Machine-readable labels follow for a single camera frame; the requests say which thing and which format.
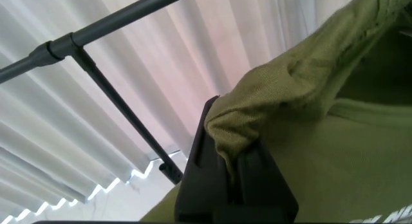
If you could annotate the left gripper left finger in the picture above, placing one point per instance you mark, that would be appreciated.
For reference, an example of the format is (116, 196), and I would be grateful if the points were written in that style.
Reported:
(199, 185)

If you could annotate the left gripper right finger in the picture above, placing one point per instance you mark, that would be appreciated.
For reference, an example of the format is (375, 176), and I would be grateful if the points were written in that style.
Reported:
(264, 192)

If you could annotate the black clothes rack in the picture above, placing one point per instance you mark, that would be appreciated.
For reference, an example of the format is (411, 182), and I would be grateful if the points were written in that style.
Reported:
(106, 85)

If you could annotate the white curtain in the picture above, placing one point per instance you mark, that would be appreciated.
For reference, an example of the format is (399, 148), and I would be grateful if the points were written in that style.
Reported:
(48, 121)

